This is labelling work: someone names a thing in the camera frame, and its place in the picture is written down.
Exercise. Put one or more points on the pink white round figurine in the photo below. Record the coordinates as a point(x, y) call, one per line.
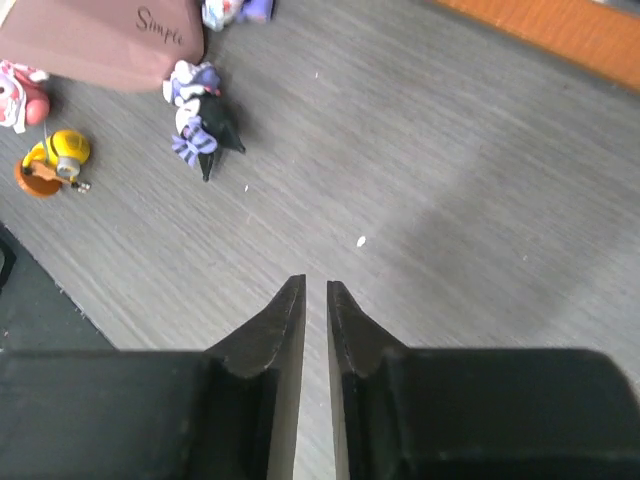
point(24, 101)

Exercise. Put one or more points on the pink mug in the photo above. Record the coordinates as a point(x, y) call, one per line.
point(128, 45)

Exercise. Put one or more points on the black purple Kuromi figurine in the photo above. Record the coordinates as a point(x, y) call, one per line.
point(205, 125)

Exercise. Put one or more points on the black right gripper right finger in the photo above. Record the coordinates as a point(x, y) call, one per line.
point(402, 412)

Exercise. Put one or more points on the orange wooden shelf rack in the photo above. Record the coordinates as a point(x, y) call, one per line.
point(589, 34)

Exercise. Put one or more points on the yellow minion figurine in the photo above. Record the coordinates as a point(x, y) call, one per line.
point(53, 163)

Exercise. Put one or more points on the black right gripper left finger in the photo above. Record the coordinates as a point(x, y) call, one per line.
point(228, 412)

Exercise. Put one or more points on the purple bunny figurine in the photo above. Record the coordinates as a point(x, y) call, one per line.
point(217, 14)

